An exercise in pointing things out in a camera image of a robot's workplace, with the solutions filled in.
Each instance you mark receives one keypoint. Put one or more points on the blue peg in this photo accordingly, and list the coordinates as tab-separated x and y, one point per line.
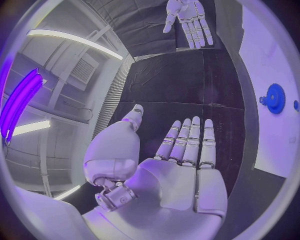
262	100
296	106

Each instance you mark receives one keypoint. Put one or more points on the glowing light bar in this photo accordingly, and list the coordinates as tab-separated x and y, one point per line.
21	103

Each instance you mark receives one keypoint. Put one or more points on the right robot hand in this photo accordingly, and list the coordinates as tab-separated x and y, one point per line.
189	13

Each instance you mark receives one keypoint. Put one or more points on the blue gear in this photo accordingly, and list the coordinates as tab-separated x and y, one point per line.
276	101

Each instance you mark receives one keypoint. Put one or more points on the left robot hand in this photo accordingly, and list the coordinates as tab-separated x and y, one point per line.
178	187

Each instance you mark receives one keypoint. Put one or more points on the white task board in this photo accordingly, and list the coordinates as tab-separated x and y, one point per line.
269	56

